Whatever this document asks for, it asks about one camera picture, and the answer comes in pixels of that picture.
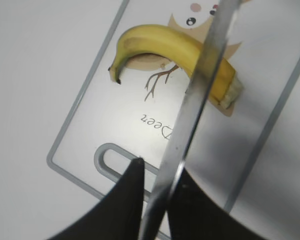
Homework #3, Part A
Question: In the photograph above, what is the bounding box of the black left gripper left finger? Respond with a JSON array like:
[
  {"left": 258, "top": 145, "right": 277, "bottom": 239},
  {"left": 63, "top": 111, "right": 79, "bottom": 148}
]
[{"left": 51, "top": 158, "right": 145, "bottom": 240}]

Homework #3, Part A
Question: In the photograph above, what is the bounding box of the cut banana slice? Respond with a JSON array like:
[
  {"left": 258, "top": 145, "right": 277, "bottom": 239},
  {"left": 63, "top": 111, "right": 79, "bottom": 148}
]
[{"left": 219, "top": 74, "right": 244, "bottom": 109}]

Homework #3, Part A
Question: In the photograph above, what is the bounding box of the yellow banana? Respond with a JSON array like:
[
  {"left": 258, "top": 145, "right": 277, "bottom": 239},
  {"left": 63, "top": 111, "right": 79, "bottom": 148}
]
[{"left": 108, "top": 24, "right": 236, "bottom": 106}]

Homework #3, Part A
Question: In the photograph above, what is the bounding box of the deer print cutting board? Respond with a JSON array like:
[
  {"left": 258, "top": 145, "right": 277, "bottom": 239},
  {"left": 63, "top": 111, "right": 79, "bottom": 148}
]
[{"left": 46, "top": 0, "right": 300, "bottom": 236}]

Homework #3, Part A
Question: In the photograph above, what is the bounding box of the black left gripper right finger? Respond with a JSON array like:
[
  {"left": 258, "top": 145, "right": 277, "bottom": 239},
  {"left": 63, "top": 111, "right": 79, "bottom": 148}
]
[{"left": 168, "top": 170, "right": 255, "bottom": 240}]

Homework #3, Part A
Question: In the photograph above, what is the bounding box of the white handled kitchen knife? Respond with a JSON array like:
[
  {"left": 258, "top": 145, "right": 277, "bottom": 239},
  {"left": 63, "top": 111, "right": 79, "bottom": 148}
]
[{"left": 138, "top": 0, "right": 242, "bottom": 240}]

